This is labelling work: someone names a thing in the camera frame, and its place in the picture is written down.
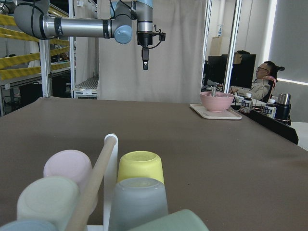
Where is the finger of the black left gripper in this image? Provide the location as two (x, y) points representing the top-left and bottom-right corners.
(141, 47), (149, 70)

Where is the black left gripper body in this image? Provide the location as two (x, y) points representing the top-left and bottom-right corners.
(137, 32), (153, 49)

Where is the pink plastic cup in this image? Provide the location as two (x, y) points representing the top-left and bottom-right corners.
(43, 150), (92, 193)

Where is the green plastic cup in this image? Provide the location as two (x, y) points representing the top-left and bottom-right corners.
(130, 209), (209, 231)

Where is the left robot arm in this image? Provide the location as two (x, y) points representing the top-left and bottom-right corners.
(1, 0), (154, 70)

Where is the yellow plastic cup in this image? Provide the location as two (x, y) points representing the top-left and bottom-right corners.
(117, 151), (165, 184)

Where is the grey plastic cup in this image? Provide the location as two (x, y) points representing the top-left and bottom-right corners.
(108, 178), (168, 231)

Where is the white plastic cup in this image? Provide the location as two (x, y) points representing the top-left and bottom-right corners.
(17, 176), (80, 231)

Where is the light blue plastic cup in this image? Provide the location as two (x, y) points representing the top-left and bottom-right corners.
(0, 219), (58, 231)

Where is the pink bowl with ice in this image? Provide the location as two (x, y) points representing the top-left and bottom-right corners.
(200, 91), (234, 112)

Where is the cream plastic tray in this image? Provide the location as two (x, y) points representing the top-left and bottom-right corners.
(189, 103), (242, 120)

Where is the dark drink bottle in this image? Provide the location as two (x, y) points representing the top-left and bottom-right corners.
(262, 99), (277, 119)
(240, 93), (253, 113)

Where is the seated person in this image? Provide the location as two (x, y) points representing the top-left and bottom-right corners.
(229, 61), (285, 101)

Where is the steel thermos flask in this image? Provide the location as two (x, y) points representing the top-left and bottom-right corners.
(275, 93), (291, 126)

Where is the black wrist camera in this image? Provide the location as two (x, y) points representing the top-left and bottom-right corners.
(154, 24), (166, 42)

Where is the aluminium frame post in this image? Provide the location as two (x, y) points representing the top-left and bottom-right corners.
(223, 0), (242, 93)

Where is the white wire cup rack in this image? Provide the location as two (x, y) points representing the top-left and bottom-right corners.
(65, 133), (118, 231)

